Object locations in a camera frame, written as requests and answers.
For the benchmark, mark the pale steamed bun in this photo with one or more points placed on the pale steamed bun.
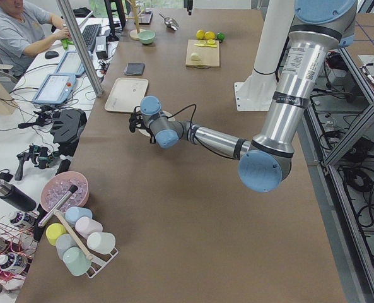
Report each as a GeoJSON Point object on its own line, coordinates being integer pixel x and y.
{"type": "Point", "coordinates": [195, 56]}

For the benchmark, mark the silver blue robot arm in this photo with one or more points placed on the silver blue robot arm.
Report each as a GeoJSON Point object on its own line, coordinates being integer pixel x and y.
{"type": "Point", "coordinates": [318, 27]}

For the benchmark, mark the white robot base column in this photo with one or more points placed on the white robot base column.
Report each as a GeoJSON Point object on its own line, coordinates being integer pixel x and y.
{"type": "Point", "coordinates": [255, 93]}

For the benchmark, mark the cream rabbit tray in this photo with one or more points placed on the cream rabbit tray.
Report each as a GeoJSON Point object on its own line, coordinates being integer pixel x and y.
{"type": "Point", "coordinates": [126, 94]}

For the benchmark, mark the beige round plate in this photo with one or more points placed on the beige round plate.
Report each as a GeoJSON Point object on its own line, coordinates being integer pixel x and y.
{"type": "Point", "coordinates": [144, 131]}

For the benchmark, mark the dark grey folded cloth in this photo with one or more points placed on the dark grey folded cloth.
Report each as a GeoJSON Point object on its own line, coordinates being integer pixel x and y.
{"type": "Point", "coordinates": [134, 69]}

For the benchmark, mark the wooden cutting board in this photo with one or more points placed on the wooden cutting board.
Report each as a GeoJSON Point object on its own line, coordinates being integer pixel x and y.
{"type": "Point", "coordinates": [210, 56]}

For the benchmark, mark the yellow plastic knife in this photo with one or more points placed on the yellow plastic knife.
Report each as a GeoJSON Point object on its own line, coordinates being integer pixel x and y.
{"type": "Point", "coordinates": [206, 45]}

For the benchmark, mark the whole yellow lemon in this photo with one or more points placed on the whole yellow lemon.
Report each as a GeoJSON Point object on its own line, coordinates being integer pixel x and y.
{"type": "Point", "coordinates": [200, 34]}

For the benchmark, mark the metal muddler stick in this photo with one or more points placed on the metal muddler stick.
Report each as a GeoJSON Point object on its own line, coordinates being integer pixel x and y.
{"type": "Point", "coordinates": [56, 207]}

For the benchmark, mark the mint green bowl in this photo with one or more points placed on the mint green bowl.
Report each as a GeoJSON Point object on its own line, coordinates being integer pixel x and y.
{"type": "Point", "coordinates": [146, 37]}

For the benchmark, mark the white cup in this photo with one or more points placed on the white cup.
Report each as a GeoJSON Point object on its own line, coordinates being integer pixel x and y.
{"type": "Point", "coordinates": [101, 242]}

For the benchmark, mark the pink cup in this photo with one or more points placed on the pink cup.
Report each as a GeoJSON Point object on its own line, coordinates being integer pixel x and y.
{"type": "Point", "coordinates": [85, 226]}

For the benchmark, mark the wooden cup tree stand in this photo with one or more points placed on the wooden cup tree stand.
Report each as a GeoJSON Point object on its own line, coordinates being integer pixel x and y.
{"type": "Point", "coordinates": [134, 34]}

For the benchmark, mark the metal scoop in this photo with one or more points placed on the metal scoop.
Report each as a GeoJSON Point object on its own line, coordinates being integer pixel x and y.
{"type": "Point", "coordinates": [170, 22]}

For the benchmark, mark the light blue cup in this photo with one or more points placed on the light blue cup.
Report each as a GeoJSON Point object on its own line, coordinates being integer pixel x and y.
{"type": "Point", "coordinates": [74, 213]}

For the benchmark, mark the pink bowl with ice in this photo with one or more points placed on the pink bowl with ice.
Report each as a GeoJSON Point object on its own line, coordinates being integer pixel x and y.
{"type": "Point", "coordinates": [59, 185]}

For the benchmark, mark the blue teach pendant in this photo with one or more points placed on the blue teach pendant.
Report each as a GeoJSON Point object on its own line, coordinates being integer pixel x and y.
{"type": "Point", "coordinates": [71, 63]}
{"type": "Point", "coordinates": [55, 89]}

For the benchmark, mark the white cup rack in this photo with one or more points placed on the white cup rack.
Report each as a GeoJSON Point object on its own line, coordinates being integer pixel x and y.
{"type": "Point", "coordinates": [97, 263]}

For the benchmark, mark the grey cup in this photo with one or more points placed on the grey cup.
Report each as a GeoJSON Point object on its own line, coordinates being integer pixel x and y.
{"type": "Point", "coordinates": [63, 243]}

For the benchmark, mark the black keyboard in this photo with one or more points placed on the black keyboard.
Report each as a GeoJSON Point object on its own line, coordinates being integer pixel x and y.
{"type": "Point", "coordinates": [89, 34]}

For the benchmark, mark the yellow cup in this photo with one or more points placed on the yellow cup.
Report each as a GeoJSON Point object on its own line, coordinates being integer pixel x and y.
{"type": "Point", "coordinates": [54, 231]}

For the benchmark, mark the mint cup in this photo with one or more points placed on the mint cup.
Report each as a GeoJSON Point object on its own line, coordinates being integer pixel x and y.
{"type": "Point", "coordinates": [76, 261]}

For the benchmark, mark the black computer mouse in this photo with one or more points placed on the black computer mouse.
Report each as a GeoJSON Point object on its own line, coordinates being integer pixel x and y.
{"type": "Point", "coordinates": [51, 54]}

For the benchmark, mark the black thermos bottle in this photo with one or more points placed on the black thermos bottle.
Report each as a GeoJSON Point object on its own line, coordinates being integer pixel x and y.
{"type": "Point", "coordinates": [15, 197]}

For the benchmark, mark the person in grey shirt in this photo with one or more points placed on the person in grey shirt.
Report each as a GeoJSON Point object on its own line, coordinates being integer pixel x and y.
{"type": "Point", "coordinates": [26, 31]}

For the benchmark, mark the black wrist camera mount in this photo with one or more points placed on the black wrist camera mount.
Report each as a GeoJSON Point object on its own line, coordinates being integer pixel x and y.
{"type": "Point", "coordinates": [136, 120]}

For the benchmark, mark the aluminium frame post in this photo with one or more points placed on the aluminium frame post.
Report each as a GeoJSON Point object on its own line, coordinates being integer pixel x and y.
{"type": "Point", "coordinates": [67, 12]}

